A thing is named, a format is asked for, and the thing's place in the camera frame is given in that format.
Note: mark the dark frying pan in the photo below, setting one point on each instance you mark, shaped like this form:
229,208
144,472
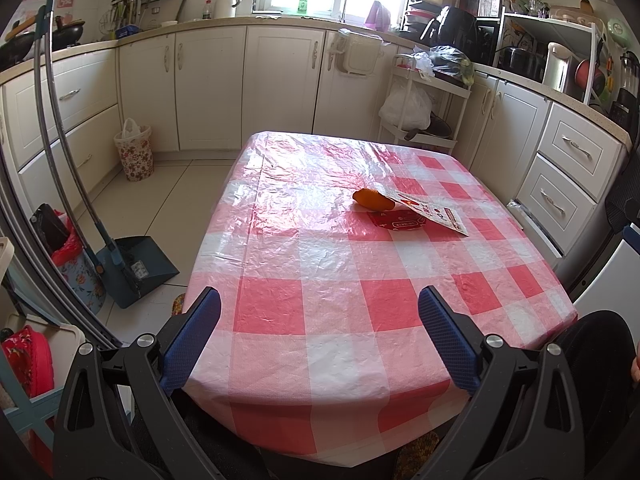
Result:
440,127

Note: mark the white plastic container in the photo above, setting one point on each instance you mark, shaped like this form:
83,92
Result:
70,340

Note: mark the dark bag of vegetables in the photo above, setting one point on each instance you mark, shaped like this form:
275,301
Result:
452,62

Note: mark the white door-hung bin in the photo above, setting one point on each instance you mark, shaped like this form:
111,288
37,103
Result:
360,52

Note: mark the blue floral bin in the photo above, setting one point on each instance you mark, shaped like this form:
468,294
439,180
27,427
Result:
85,282

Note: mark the red pot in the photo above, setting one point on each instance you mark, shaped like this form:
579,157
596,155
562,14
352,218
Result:
586,75

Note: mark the person's black trouser leg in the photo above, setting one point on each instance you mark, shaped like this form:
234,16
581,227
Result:
600,355

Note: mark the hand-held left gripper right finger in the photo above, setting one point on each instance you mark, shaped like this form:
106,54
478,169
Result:
450,340

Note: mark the red and white wrapper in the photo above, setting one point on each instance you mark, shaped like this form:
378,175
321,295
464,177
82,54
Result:
435,212

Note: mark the stack of plastic containers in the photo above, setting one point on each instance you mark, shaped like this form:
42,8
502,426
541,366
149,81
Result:
417,15

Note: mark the pink checkered plastic tablecloth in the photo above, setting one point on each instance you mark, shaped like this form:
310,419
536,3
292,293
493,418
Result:
310,260

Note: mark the white thermos jug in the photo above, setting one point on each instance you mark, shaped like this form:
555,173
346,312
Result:
226,6

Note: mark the black cooking pot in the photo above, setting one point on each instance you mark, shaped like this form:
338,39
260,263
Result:
522,62

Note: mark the person's right hand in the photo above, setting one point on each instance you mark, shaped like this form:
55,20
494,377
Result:
636,362

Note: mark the clear crumpled plastic bag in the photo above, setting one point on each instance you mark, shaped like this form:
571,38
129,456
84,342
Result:
424,64

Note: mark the teal wooden frame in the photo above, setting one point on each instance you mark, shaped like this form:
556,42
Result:
30,410

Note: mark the white leaning panel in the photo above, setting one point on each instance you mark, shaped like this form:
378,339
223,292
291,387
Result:
535,227

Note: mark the black flat object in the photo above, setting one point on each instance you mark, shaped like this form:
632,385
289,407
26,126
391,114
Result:
49,227

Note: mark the white plastic bag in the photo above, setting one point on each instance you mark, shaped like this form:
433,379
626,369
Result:
407,110

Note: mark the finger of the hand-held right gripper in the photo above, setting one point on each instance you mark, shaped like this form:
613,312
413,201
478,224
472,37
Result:
633,238

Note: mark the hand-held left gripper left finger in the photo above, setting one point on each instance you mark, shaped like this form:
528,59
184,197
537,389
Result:
192,335

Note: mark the long orange peel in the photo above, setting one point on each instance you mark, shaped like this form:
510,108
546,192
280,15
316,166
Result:
372,200

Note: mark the red embroidered cloth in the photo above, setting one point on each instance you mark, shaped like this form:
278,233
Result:
27,362

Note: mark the black air fryer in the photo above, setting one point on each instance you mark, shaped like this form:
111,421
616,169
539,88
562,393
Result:
452,27

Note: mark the floral waste basket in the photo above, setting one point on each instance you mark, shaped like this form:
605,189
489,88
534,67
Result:
134,157

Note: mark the grey broom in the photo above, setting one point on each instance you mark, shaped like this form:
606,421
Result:
50,60

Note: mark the white storage trolley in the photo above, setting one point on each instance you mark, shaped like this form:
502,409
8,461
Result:
457,91

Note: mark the black microwave oven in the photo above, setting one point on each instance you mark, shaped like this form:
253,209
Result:
487,40

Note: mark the green bottle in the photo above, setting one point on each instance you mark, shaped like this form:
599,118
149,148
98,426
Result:
303,6

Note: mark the chrome faucet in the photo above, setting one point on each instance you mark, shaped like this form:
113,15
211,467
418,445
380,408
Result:
345,7

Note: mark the white appliance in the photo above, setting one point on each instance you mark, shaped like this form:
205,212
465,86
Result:
610,280

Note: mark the red-lined trash bin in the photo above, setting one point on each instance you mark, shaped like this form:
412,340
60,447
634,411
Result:
85,327

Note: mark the white kitchen cabinets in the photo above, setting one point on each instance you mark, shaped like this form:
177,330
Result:
210,80

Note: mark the dark countertop appliance box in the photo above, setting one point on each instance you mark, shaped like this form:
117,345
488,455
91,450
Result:
480,2

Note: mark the grey cutting board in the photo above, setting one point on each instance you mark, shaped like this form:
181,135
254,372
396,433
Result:
165,10

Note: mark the black mesh chair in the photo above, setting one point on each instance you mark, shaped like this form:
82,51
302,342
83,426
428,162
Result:
625,195

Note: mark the patterned seat cushion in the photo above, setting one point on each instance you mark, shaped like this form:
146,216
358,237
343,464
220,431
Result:
179,304
417,447

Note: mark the white electric kettle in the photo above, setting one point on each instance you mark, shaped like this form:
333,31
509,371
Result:
557,67

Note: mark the white counter shelf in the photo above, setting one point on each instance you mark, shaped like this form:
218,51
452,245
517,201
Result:
545,22

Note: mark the blue box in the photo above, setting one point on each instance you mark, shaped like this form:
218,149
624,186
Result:
127,31

